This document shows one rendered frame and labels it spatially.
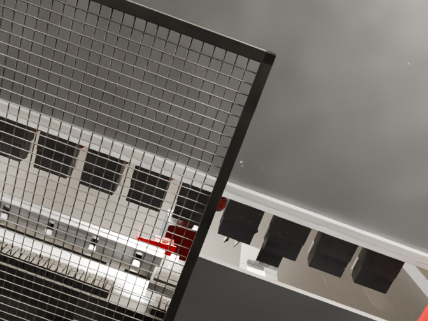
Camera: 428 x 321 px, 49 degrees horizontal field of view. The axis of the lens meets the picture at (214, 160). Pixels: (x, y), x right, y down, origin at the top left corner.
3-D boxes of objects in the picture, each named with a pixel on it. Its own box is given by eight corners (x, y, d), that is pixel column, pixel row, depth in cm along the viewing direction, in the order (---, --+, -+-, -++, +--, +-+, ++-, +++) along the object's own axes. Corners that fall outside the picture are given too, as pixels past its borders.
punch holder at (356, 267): (381, 282, 201) (399, 251, 196) (386, 294, 193) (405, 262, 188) (349, 271, 201) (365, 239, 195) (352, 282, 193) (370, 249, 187)
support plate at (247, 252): (275, 256, 229) (276, 255, 229) (276, 288, 204) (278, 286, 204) (241, 244, 229) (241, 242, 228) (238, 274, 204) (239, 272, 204)
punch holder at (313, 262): (338, 267, 201) (355, 235, 195) (341, 278, 193) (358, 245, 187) (306, 255, 201) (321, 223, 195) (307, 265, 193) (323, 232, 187)
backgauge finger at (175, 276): (186, 263, 199) (190, 253, 198) (176, 300, 175) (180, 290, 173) (160, 253, 199) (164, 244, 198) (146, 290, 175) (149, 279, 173)
